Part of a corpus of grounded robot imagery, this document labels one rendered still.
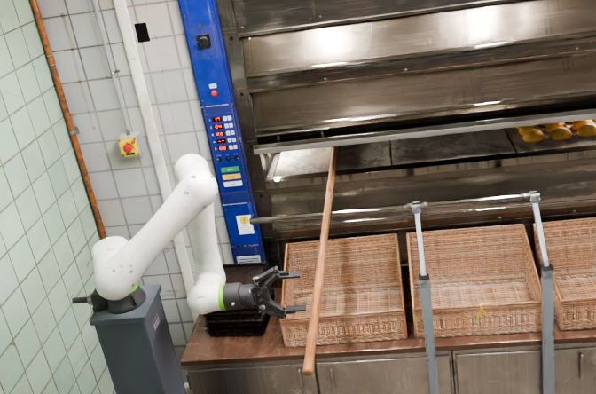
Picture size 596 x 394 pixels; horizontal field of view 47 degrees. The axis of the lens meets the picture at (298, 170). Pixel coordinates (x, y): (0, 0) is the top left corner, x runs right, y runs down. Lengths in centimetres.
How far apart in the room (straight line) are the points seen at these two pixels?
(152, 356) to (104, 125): 128
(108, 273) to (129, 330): 32
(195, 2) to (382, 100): 93
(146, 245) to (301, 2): 134
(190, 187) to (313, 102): 112
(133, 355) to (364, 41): 160
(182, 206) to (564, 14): 181
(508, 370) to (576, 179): 93
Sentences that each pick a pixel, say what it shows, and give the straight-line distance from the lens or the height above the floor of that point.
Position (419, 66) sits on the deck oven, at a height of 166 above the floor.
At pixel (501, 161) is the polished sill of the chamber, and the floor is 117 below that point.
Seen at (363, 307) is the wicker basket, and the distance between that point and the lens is 334.
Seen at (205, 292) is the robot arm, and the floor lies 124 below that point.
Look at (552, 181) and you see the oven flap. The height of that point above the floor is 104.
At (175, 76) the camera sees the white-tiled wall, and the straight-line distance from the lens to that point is 322.
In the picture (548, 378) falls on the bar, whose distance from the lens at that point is 319.
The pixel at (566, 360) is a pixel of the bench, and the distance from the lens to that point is 322.
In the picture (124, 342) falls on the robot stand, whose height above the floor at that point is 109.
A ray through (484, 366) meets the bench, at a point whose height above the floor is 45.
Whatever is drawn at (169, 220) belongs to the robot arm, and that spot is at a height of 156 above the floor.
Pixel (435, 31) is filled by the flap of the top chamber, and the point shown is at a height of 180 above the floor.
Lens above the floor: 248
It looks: 23 degrees down
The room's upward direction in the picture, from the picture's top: 9 degrees counter-clockwise
